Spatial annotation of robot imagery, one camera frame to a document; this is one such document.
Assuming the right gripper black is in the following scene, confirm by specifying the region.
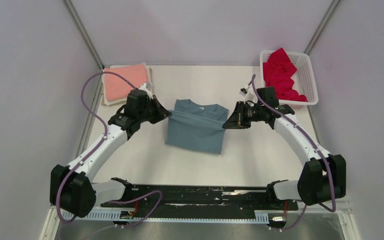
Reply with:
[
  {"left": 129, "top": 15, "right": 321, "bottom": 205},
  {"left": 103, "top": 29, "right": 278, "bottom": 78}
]
[{"left": 223, "top": 101, "right": 265, "bottom": 130}]

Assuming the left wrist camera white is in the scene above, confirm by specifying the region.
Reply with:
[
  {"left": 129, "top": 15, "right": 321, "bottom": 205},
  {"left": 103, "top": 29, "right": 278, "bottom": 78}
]
[{"left": 138, "top": 82, "right": 154, "bottom": 100}]

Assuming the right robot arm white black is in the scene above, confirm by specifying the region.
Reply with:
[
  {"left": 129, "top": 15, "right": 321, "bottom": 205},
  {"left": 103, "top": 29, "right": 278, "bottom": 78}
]
[{"left": 222, "top": 85, "right": 347, "bottom": 209}]

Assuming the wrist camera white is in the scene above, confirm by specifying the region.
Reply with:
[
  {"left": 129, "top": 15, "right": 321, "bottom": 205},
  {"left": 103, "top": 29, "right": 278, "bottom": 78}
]
[
  {"left": 239, "top": 84, "right": 255, "bottom": 102},
  {"left": 138, "top": 82, "right": 154, "bottom": 100}
]

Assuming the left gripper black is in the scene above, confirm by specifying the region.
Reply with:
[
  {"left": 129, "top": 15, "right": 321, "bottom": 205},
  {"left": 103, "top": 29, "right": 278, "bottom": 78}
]
[{"left": 137, "top": 94, "right": 171, "bottom": 124}]

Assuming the red t shirt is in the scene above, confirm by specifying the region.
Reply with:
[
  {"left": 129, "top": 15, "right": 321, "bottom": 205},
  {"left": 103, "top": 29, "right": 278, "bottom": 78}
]
[{"left": 262, "top": 48, "right": 308, "bottom": 102}]

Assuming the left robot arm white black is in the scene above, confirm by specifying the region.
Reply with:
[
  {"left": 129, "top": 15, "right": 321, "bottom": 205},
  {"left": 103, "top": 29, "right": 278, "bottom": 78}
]
[{"left": 49, "top": 89, "right": 172, "bottom": 218}]

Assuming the folded white t shirt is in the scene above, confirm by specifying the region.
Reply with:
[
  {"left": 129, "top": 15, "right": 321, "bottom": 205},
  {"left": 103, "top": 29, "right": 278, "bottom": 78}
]
[{"left": 101, "top": 62, "right": 154, "bottom": 107}]

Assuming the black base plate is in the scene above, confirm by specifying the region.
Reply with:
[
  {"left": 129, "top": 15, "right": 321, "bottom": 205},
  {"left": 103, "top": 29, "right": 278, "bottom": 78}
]
[{"left": 99, "top": 178, "right": 300, "bottom": 220}]

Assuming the white slotted cable duct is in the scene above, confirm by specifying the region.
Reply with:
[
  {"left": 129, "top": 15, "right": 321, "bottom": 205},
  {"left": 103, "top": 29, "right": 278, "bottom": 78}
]
[{"left": 76, "top": 210, "right": 270, "bottom": 224}]

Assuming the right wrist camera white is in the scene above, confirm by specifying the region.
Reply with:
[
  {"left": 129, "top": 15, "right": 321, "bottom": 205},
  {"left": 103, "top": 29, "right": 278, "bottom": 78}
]
[{"left": 239, "top": 84, "right": 255, "bottom": 102}]

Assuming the white plastic basket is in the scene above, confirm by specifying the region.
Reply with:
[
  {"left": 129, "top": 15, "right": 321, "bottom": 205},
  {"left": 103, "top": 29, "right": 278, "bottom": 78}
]
[{"left": 259, "top": 49, "right": 319, "bottom": 110}]

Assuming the grey-blue t shirt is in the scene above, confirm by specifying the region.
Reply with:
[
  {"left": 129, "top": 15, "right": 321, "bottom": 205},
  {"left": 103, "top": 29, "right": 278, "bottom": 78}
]
[{"left": 165, "top": 99, "right": 229, "bottom": 155}]

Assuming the aluminium frame rail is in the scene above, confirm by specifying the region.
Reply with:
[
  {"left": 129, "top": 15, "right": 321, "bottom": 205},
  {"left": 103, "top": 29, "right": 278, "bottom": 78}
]
[{"left": 39, "top": 207, "right": 361, "bottom": 240}]

